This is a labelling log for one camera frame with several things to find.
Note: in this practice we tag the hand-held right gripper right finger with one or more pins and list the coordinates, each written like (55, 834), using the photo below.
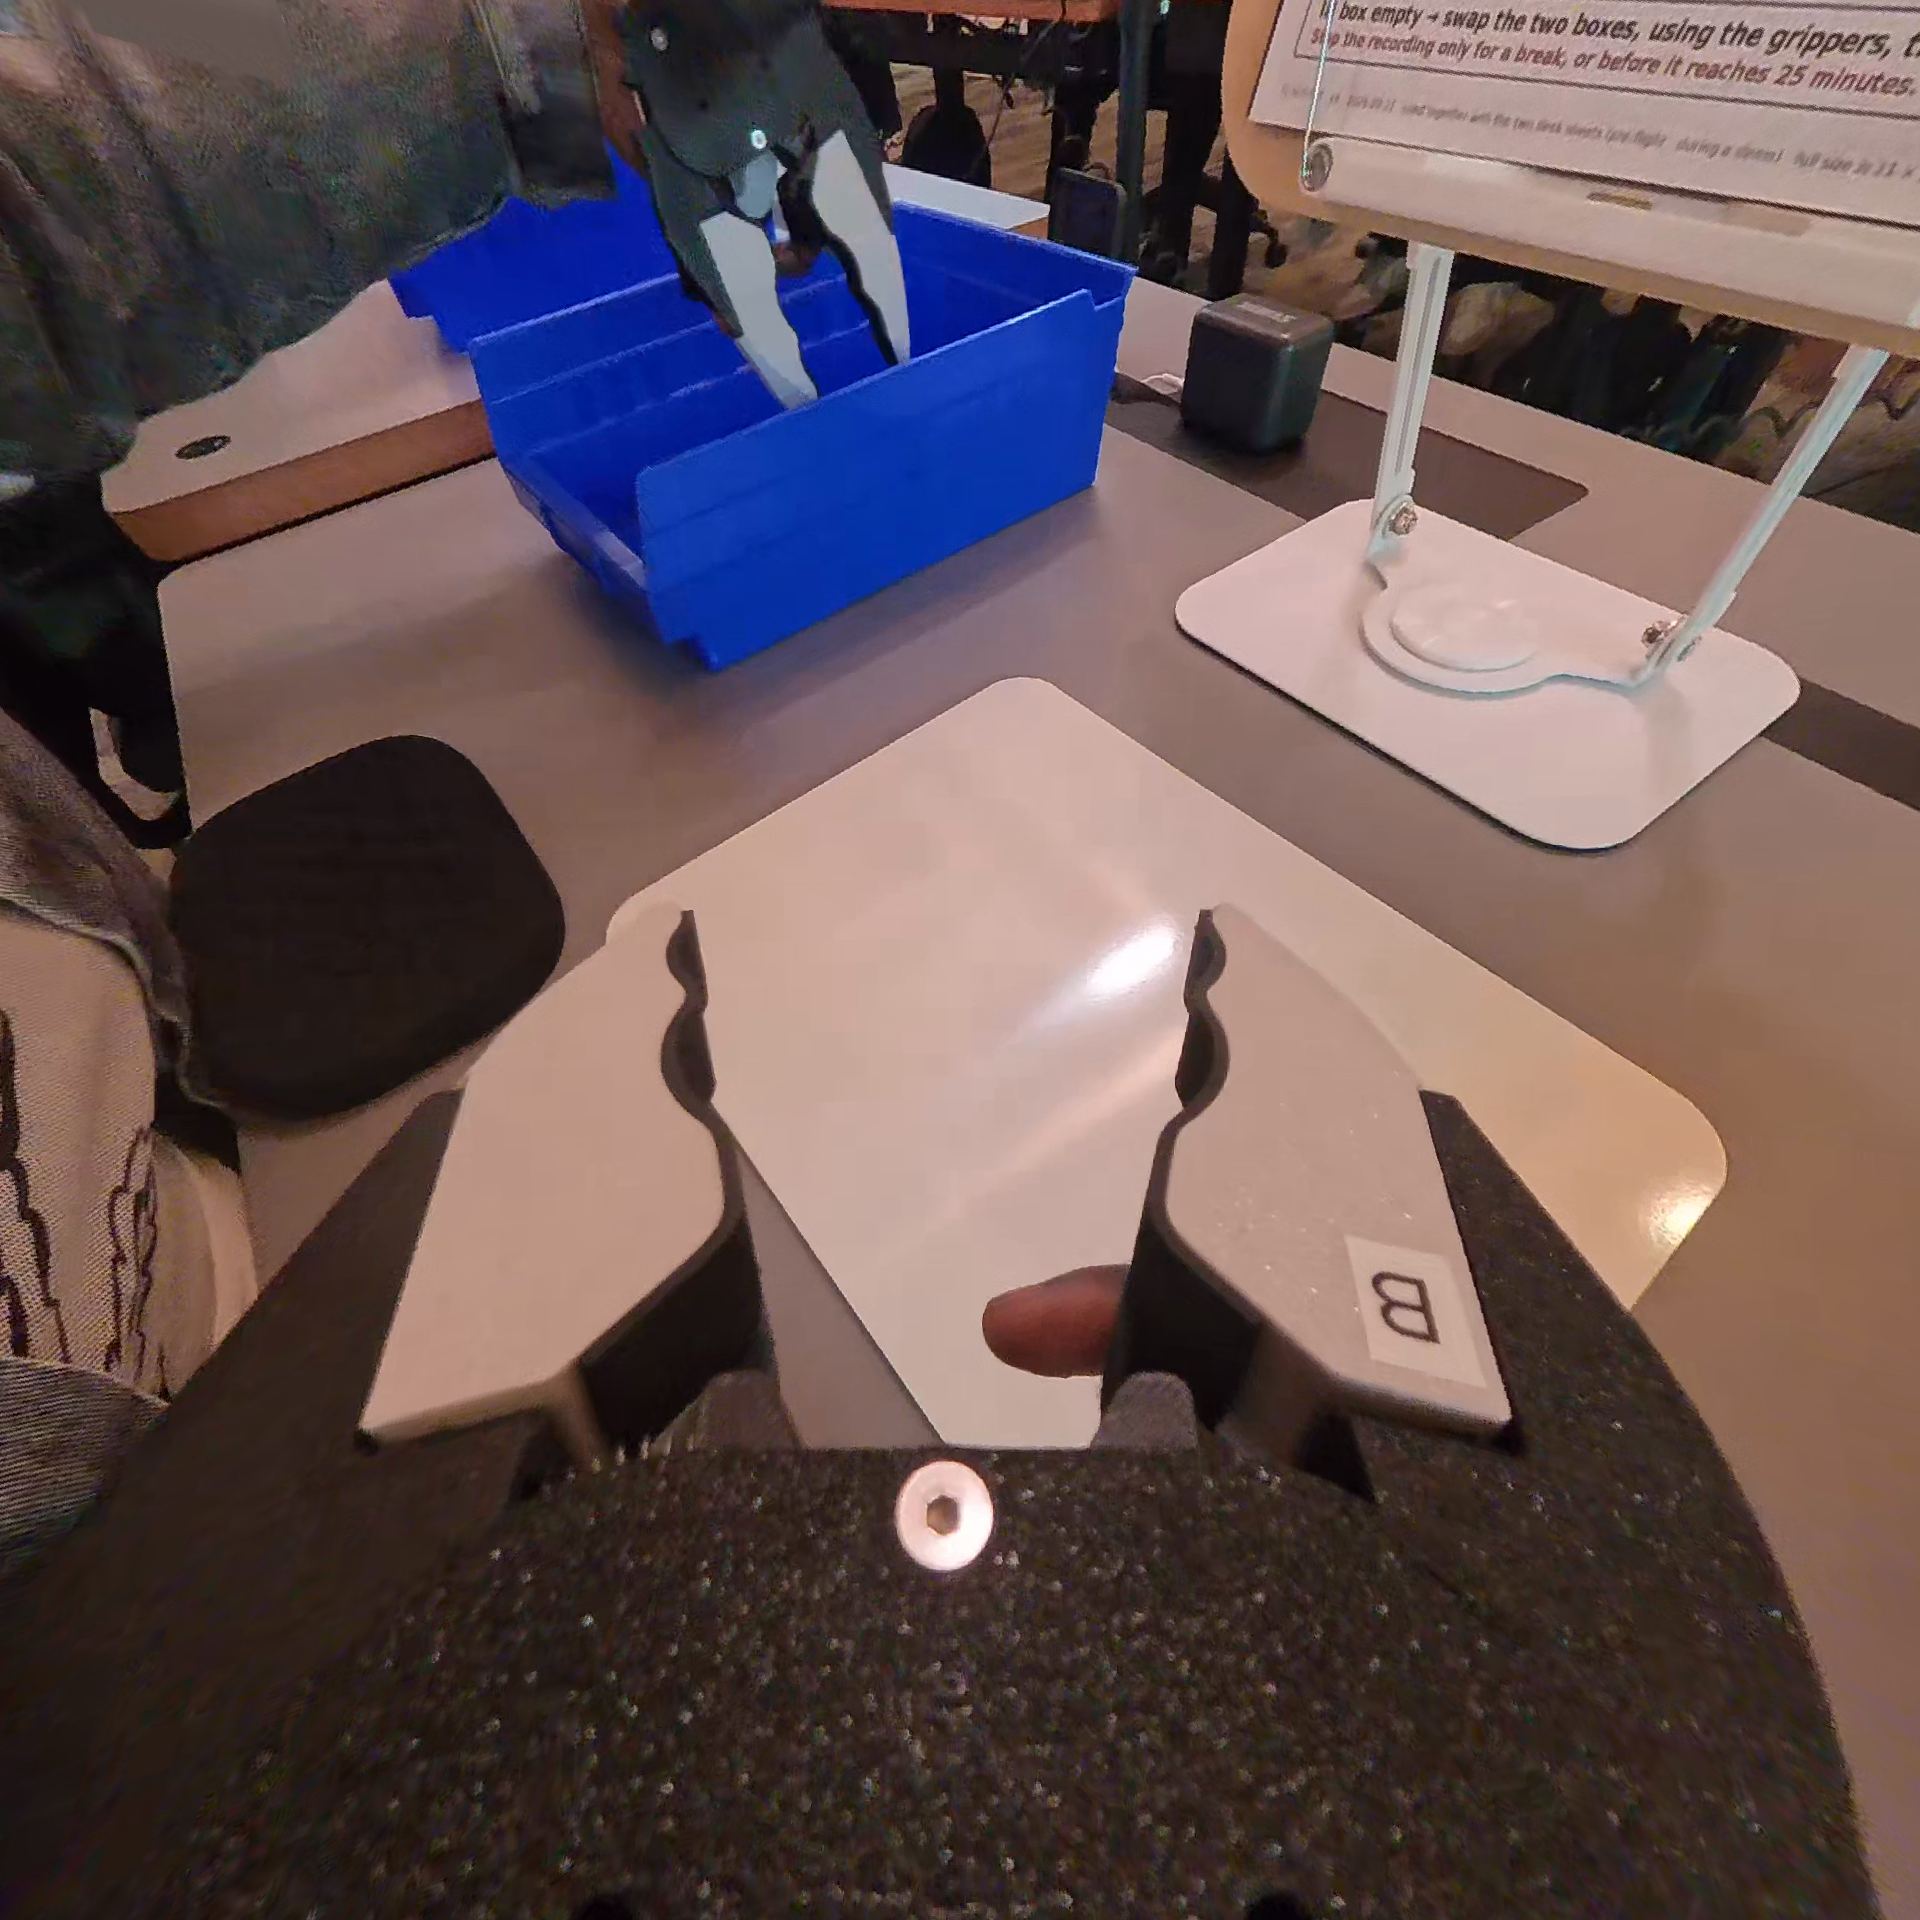
(1320, 1200)

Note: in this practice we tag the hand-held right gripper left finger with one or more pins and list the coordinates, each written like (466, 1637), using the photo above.
(555, 1200)

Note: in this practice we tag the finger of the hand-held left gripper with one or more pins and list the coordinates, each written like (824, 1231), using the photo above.
(756, 298)
(869, 240)

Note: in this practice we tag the blue plastic bin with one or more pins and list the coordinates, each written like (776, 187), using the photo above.
(840, 508)

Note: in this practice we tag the person's left forearm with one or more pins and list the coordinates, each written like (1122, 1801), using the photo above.
(299, 179)

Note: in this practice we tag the grey desk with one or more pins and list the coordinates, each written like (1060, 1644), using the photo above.
(450, 659)

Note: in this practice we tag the person's right hand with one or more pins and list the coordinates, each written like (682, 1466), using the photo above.
(1058, 1320)

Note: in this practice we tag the pale side table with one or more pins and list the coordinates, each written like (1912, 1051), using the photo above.
(975, 194)

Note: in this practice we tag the black textured wrist pad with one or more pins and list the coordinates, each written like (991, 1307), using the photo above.
(361, 929)

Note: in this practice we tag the black charger cube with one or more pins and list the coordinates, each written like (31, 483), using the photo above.
(1256, 375)

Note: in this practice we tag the small white whiteboard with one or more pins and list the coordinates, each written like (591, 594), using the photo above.
(975, 900)

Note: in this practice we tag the person's patterned clothing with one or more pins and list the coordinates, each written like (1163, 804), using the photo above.
(91, 1200)

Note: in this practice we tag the wooden board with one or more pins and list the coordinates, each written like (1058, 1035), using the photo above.
(299, 411)

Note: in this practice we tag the white metal stand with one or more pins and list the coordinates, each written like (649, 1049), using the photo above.
(1501, 750)

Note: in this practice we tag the beige stand board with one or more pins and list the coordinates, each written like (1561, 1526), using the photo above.
(1575, 248)

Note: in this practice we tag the printed instruction sheet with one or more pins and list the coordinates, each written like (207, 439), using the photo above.
(1575, 90)

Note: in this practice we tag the dark chair armrest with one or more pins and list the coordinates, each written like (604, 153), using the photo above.
(75, 631)

